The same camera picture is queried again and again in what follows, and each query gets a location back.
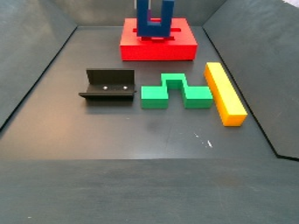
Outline blue U-shaped block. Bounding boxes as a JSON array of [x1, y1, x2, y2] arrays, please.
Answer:
[[136, 0, 174, 38]]

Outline red slotted board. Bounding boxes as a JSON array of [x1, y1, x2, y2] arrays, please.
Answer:
[[119, 18, 198, 61]]

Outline green zigzag block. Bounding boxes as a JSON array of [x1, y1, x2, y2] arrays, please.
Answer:
[[140, 73, 212, 109]]

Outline yellow long bar block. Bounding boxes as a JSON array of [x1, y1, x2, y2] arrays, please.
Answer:
[[204, 62, 248, 127]]

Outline black angle bracket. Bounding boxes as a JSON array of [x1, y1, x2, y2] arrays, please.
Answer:
[[79, 68, 136, 101]]

